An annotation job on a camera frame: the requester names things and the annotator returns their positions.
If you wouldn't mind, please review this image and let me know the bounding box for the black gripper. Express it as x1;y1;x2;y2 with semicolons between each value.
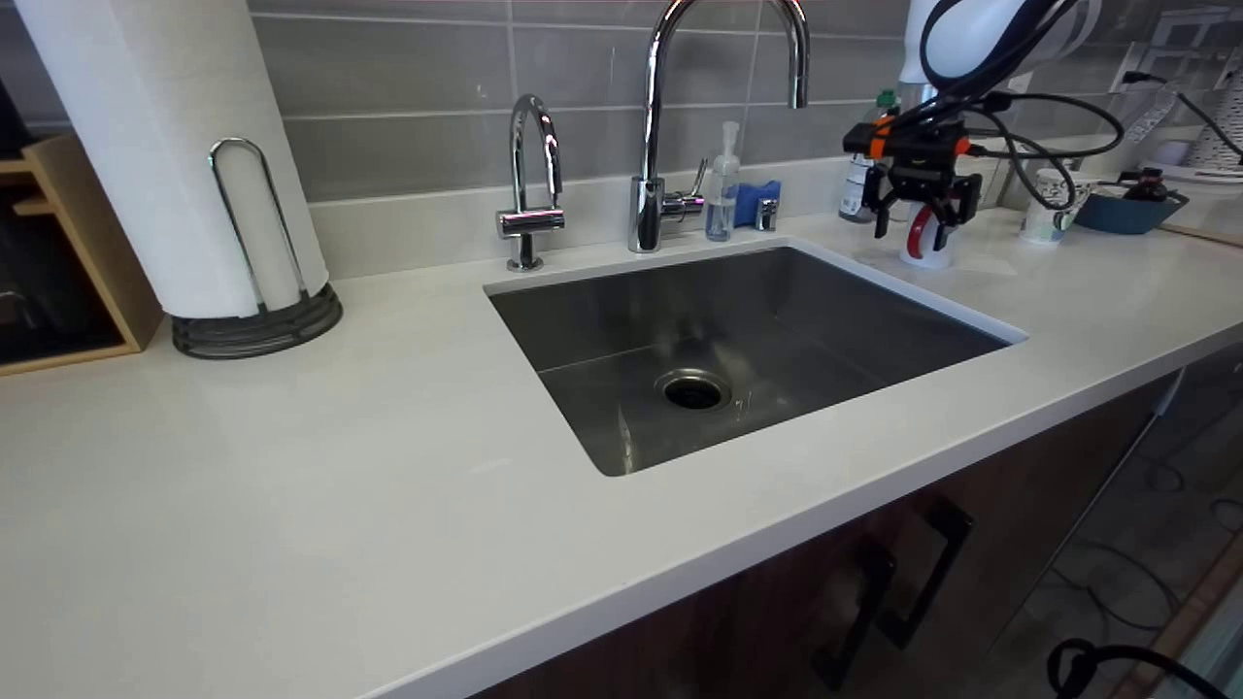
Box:
865;127;987;244

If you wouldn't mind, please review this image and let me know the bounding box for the white mug red handle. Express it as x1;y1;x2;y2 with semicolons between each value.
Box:
898;197;959;273

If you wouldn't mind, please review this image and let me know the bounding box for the white cup with colourful print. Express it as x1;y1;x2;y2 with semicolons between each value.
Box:
1023;189;1069;250

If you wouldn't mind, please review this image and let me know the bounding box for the stainless steel sink basin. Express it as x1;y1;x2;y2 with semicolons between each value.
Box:
483;236;1027;483

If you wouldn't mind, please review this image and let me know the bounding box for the round metal sink drain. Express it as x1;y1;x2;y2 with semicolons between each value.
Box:
652;364;735;417

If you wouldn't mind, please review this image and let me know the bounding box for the white labelled bottle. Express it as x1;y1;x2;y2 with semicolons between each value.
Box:
834;148;878;225

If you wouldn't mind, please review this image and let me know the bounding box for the blue sponge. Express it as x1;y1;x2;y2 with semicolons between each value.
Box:
735;176;784;236

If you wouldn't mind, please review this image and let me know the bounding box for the dark teal flat device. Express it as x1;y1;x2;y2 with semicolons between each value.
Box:
1072;172;1188;236

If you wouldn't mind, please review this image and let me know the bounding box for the clear soap dispenser bottle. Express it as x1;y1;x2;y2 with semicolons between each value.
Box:
698;118;745;244

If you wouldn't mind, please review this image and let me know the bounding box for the tall chrome gooseneck faucet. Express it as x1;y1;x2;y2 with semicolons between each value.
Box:
630;0;817;258

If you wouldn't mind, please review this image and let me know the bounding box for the small chrome faucet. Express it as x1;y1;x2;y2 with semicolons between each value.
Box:
496;88;570;277

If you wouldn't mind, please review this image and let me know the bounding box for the dark glossy base cabinet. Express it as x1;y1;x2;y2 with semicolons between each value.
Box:
478;334;1243;699

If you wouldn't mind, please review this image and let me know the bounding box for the metal paper towel holder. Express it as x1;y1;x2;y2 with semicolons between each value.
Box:
169;134;347;360

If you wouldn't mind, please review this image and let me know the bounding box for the white paper towel roll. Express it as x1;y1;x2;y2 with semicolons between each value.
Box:
12;0;334;321

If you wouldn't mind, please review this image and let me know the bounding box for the wooden box shelf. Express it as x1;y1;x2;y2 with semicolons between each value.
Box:
0;127;169;382

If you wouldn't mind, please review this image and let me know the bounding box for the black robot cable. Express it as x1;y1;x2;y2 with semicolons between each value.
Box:
913;0;1126;211

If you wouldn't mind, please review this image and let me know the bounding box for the black cabinet handle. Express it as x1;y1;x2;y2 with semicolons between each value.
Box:
878;497;975;654

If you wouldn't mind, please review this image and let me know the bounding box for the black floor cable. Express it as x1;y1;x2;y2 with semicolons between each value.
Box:
1044;634;1227;699

